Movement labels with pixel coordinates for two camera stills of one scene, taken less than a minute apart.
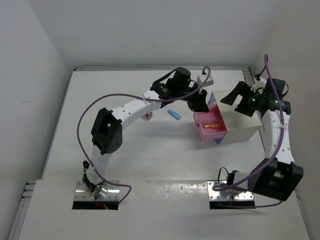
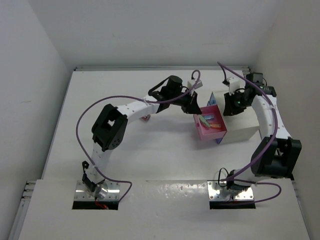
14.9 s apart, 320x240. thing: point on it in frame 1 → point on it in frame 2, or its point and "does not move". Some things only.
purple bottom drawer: [219, 140] does not move
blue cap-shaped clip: [174, 114] → [208, 117]
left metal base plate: [83, 193] does not move
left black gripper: [198, 104] → [190, 106]
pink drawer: [210, 125] does not move
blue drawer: [212, 100] does not move
